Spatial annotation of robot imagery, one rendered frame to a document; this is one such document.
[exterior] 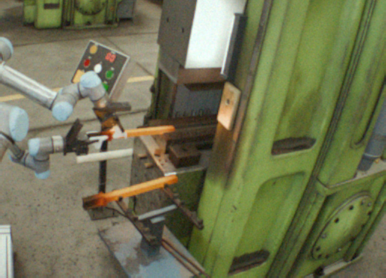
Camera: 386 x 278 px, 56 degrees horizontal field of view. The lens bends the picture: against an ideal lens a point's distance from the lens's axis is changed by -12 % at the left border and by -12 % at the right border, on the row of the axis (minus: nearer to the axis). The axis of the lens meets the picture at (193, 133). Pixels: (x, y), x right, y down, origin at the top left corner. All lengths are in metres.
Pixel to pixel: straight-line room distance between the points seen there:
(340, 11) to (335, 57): 0.20
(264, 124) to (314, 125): 0.35
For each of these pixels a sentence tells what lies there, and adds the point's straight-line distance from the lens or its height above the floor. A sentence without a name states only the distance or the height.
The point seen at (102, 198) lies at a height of 0.96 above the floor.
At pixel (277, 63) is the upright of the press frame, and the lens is 1.41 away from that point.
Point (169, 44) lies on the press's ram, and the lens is 1.76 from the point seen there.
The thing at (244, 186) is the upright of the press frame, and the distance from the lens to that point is 1.65.
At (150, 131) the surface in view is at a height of 1.01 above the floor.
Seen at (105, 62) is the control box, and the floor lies 1.13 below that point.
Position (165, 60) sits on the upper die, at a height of 1.33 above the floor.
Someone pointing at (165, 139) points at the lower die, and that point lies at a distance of 1.86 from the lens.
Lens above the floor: 1.96
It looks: 30 degrees down
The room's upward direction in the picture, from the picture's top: 11 degrees clockwise
